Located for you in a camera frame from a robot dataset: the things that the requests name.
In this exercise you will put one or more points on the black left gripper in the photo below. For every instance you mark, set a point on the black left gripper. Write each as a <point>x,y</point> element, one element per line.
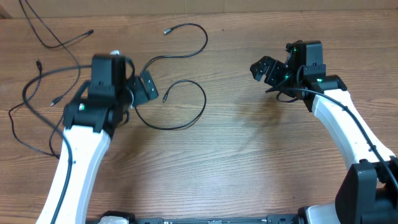
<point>141,95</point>

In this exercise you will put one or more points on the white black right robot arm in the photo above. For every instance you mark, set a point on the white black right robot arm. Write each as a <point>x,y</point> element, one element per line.
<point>368,193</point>

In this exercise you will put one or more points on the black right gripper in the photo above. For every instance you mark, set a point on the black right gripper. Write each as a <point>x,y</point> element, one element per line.
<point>274,67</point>

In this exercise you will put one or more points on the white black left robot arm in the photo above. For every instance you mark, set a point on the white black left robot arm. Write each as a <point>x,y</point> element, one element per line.
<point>90,120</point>

